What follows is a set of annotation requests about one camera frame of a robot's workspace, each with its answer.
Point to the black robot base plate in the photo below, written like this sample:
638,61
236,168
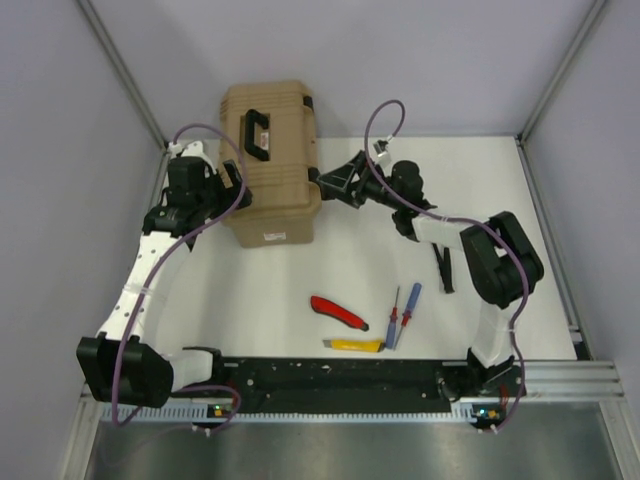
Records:
356,385

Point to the black claw hammer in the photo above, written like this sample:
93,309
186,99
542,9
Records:
444,264

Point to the aluminium frame post left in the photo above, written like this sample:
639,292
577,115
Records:
121,70

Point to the yellow utility knife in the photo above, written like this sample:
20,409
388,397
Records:
369,346

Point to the tan plastic tool box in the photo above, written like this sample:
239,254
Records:
273,124

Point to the grey slotted cable duct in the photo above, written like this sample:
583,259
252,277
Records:
209,413

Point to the red utility knife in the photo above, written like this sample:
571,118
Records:
323,306

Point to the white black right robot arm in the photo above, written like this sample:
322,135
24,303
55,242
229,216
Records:
502,263

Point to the aluminium front rail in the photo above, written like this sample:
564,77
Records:
563,380

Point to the aluminium frame post right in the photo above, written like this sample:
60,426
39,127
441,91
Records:
586,28

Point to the blue handle screwdriver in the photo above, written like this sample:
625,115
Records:
407,312

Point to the red handle screwdriver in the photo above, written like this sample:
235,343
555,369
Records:
392,325

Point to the aluminium frame post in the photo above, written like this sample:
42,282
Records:
586,28
121,70

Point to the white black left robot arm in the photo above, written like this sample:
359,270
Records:
120,363

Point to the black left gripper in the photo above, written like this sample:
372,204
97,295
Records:
230,196

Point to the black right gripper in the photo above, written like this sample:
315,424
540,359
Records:
342,182

